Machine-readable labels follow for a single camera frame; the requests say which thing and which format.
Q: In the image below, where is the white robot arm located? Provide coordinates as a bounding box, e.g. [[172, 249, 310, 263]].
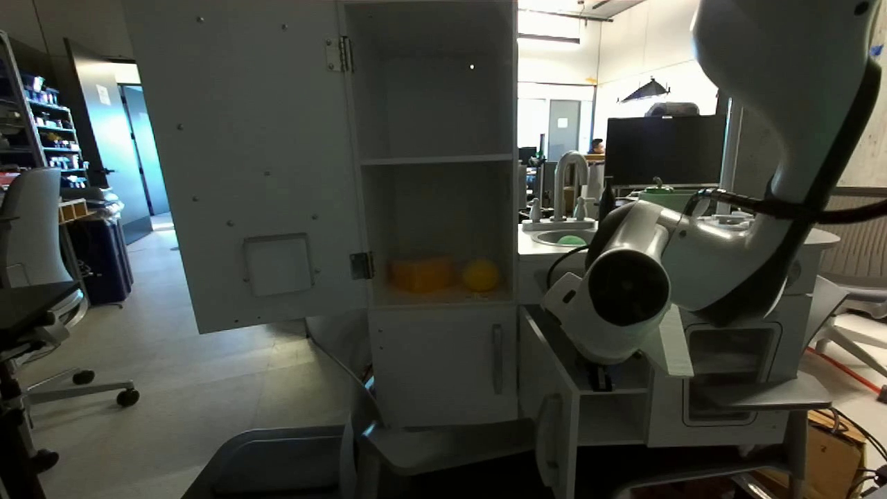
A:
[[542, 0, 883, 363]]

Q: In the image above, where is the white lower cabinet door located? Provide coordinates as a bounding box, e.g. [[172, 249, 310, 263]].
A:
[[517, 307, 576, 499]]

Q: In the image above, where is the tall white cabinet door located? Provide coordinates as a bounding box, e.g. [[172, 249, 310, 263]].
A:
[[122, 0, 365, 333]]

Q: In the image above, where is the open oven door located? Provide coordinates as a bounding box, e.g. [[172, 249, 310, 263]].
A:
[[699, 374, 832, 411]]

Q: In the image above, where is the yellow toy lemon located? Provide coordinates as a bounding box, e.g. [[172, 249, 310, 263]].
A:
[[461, 260, 502, 293]]

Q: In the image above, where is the orange toy food block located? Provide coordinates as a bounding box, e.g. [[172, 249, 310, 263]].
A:
[[387, 259, 455, 293]]

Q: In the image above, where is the silver toy faucet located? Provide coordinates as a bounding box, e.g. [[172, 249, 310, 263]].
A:
[[523, 153, 592, 229]]

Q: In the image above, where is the black computer monitor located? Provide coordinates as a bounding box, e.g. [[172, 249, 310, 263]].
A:
[[608, 116, 724, 185]]

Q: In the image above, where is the white toy kitchen unit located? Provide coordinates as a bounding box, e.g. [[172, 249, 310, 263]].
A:
[[335, 0, 842, 499]]

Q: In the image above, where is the mint green bowl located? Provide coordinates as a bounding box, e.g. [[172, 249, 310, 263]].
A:
[[639, 185, 713, 214]]

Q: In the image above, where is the grey chair foreground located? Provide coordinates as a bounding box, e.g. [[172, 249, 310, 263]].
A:
[[181, 424, 346, 499]]

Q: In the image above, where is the grey office chair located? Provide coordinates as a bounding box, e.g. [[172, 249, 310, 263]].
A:
[[0, 170, 139, 499]]

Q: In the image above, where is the beige mesh chair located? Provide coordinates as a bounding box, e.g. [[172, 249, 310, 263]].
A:
[[813, 189, 887, 374]]

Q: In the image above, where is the storage shelf with items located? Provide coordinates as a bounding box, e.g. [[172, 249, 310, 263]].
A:
[[0, 33, 89, 189]]

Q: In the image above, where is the cardboard box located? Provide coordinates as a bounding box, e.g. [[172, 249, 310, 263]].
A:
[[748, 408, 868, 499]]

